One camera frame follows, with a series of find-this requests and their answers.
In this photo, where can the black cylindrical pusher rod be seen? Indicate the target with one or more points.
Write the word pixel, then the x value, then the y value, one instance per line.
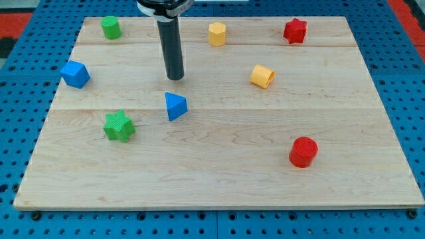
pixel 171 48

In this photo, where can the black and silver robot wrist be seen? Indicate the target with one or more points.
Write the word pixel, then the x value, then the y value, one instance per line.
pixel 163 8

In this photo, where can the blue triangle block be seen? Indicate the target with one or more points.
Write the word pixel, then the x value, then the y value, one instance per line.
pixel 176 105

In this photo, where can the green star block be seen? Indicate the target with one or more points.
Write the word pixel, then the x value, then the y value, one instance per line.
pixel 118 126

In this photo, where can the red star block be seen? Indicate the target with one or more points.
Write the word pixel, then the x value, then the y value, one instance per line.
pixel 295 31

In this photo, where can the yellow hexagon block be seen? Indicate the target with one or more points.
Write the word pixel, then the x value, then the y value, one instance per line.
pixel 217 34

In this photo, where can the green cylinder block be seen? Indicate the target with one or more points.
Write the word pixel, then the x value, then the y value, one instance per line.
pixel 110 27

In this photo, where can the yellow rounded block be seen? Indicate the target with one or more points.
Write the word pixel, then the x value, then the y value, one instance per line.
pixel 261 76

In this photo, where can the blue cube block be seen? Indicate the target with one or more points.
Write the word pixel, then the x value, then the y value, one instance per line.
pixel 75 74

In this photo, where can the light wooden board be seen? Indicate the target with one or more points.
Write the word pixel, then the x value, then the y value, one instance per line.
pixel 230 150

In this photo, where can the red cylinder block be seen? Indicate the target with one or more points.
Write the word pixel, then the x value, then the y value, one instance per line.
pixel 303 152

